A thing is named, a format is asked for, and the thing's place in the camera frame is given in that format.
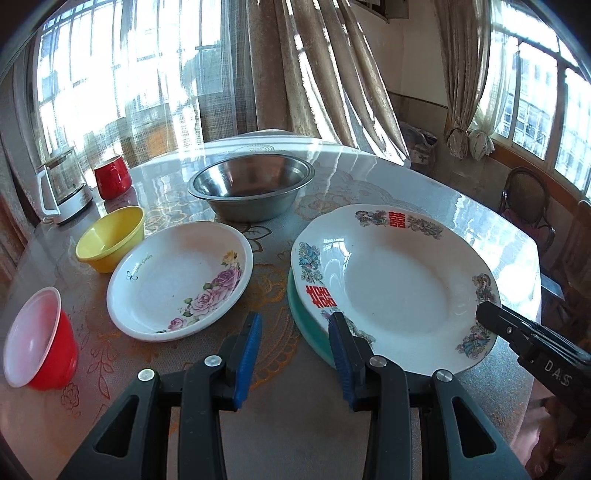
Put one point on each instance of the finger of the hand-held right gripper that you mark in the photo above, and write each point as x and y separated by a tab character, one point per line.
505	325

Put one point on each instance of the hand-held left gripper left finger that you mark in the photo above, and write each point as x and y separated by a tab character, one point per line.
244	369

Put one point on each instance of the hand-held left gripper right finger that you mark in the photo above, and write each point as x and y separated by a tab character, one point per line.
340	364

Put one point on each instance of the large white printed plate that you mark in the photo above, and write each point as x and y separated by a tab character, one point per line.
397	286

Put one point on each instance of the white rose-print plate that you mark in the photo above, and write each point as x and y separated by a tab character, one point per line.
175	277

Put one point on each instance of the stainless steel bowl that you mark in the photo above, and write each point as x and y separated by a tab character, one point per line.
249	203

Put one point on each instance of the yellow bowl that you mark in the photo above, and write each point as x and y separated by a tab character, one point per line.
111	240

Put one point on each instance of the person's right hand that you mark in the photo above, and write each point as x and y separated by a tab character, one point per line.
547	445

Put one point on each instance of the teal plate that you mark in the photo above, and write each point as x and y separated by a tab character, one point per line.
304	330

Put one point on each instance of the gold floral table cover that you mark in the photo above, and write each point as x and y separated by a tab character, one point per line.
277	281

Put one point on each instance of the dark round-back chair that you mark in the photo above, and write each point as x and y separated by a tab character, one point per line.
524	203

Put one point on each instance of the white sheer tied curtain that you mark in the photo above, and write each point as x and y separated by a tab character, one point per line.
482	141

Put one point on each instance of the red bowl white inside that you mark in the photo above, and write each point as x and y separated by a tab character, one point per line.
51	364

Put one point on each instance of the patterned bag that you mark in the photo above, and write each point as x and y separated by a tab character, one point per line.
420	145

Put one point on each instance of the red mug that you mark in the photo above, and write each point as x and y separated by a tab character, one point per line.
113	180

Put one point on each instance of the beige tied-back curtain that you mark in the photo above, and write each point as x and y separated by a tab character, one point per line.
461	69

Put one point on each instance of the beige velvet drape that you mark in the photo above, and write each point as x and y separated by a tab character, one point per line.
323	69

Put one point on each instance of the grey velvet drape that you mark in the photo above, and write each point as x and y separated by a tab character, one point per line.
18	152

